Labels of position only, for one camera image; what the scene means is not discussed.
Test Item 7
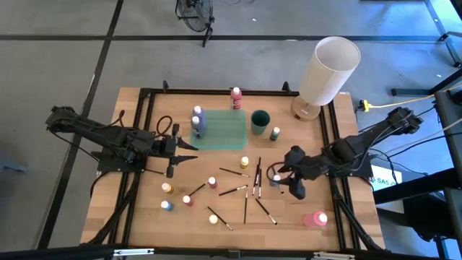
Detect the black aluminium rig frame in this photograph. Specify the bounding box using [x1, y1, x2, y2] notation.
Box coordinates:
[0, 79, 462, 260]

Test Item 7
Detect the dark green plastic cup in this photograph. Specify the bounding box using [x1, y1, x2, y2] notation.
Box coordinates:
[250, 109, 271, 137]

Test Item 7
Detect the large red paint bottle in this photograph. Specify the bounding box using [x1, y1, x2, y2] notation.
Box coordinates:
[230, 86, 243, 111]

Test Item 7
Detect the translucent teal plastic bin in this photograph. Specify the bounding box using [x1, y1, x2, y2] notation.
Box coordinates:
[190, 109, 248, 152]

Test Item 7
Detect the yellow extension cord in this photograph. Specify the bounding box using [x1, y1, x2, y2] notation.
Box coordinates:
[359, 83, 462, 113]

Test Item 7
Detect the large blue paint bottle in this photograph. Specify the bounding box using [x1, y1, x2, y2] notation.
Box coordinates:
[192, 105, 209, 138]

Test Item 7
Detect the large teal paint bottle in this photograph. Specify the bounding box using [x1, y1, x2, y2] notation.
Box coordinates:
[190, 116, 203, 140]

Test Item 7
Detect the white labelled box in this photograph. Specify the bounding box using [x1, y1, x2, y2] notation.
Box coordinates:
[370, 165, 404, 192]

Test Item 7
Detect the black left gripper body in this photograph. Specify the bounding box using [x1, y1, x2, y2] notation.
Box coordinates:
[158, 123, 180, 179]

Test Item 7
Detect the large pink paint bottle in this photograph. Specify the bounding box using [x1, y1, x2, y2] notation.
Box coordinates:
[302, 211, 328, 228]

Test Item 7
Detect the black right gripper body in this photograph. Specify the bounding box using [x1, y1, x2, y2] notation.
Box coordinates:
[284, 146, 321, 201]

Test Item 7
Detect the black left camera cable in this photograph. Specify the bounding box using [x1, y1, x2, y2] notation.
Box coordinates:
[154, 114, 174, 138]

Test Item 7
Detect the white shade wooden base lamp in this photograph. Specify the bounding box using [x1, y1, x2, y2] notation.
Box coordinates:
[290, 35, 362, 123]

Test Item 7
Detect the black floor fan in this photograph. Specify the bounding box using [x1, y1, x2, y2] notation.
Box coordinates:
[175, 0, 216, 48]

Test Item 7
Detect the black cable bundle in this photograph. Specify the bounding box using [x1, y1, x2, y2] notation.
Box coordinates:
[86, 172, 141, 247]
[330, 176, 383, 252]

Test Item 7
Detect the neighbouring black rig frame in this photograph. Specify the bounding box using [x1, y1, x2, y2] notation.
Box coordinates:
[371, 66, 462, 260]

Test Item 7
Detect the silver frame bracket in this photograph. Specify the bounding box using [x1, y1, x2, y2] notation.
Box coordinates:
[113, 248, 155, 256]
[313, 251, 357, 260]

